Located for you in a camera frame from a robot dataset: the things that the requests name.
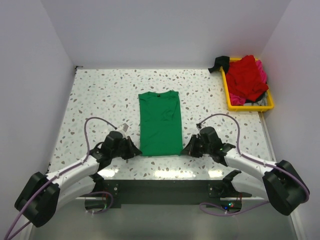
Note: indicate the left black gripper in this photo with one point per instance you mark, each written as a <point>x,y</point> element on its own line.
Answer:
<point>132,151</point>

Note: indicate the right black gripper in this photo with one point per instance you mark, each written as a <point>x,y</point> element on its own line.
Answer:
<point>190,150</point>

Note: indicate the green t shirt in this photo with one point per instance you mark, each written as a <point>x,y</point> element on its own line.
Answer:
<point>160,124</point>

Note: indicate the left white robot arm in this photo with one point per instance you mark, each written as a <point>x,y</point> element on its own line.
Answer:
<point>44,194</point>

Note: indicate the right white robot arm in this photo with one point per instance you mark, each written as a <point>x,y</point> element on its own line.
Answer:
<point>276,182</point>

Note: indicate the grey garment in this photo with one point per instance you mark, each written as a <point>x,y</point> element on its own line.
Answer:
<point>262,101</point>

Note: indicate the red t shirt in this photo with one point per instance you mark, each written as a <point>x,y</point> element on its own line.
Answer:
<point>244,80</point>

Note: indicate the yellow plastic bin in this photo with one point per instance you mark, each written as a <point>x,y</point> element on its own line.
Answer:
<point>246,107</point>

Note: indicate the black garment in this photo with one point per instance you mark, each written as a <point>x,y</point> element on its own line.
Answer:
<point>220,62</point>

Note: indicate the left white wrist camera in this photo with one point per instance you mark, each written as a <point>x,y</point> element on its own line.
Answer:
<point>123,128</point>

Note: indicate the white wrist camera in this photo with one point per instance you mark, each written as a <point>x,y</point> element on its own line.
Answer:
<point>199,125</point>
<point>123,128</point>

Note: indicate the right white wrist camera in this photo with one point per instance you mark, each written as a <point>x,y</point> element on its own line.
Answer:
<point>199,125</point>

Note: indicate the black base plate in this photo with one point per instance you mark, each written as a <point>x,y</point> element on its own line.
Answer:
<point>163,192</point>

